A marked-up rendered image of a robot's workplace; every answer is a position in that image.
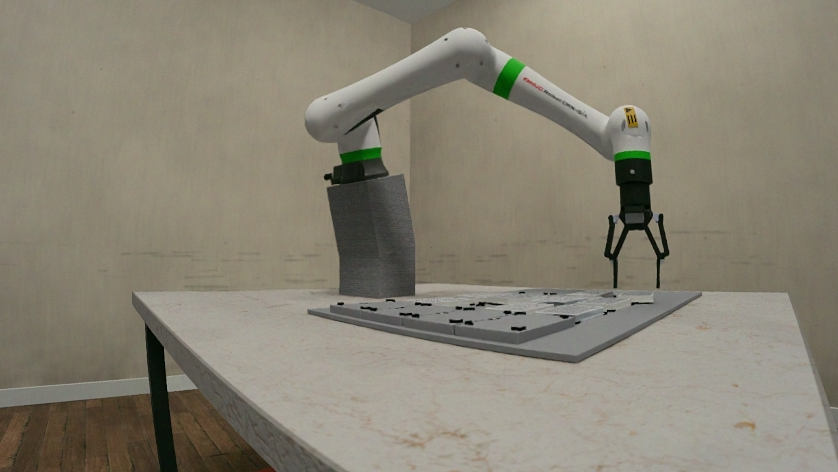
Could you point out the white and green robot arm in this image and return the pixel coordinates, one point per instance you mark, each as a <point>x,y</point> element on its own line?
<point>460,54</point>

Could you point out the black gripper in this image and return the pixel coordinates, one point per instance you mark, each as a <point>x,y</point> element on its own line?
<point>633,195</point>

